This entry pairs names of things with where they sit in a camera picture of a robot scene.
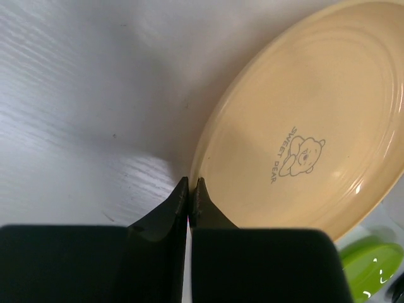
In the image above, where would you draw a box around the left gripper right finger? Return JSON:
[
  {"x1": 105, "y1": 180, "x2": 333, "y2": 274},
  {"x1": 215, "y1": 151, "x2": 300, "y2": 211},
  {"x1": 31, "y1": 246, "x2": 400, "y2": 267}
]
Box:
[{"x1": 191, "y1": 179, "x2": 353, "y2": 302}]

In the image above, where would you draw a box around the black plastic plate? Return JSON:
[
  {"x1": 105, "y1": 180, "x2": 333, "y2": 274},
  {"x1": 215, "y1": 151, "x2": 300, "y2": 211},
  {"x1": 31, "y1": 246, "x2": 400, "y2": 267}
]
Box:
[{"x1": 384, "y1": 273, "x2": 404, "y2": 303}]

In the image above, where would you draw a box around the green plastic plate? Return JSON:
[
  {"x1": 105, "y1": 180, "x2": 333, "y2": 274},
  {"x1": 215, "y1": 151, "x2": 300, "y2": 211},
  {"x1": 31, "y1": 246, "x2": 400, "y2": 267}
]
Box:
[{"x1": 340, "y1": 236, "x2": 403, "y2": 302}]

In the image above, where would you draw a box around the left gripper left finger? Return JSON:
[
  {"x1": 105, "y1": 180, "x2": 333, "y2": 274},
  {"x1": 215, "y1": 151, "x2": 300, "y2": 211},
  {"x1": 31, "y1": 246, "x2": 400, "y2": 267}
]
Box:
[{"x1": 1, "y1": 178, "x2": 189, "y2": 302}]

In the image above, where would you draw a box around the orange plastic plate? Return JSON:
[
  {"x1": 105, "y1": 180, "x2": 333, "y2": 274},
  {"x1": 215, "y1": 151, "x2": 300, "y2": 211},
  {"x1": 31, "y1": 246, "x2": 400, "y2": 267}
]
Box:
[{"x1": 190, "y1": 1, "x2": 403, "y2": 240}]

